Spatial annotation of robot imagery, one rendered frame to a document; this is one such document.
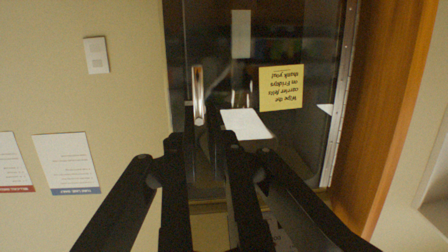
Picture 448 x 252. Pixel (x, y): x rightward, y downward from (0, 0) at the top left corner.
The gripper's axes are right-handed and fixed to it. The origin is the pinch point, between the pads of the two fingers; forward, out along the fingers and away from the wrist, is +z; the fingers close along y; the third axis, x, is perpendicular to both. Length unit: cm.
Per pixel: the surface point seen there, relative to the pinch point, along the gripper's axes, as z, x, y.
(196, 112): 17.1, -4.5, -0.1
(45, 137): 66, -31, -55
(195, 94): 17.1, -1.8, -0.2
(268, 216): 19.1, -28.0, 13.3
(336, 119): 22.0, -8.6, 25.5
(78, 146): 66, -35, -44
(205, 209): 21.5, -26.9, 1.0
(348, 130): 26.9, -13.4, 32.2
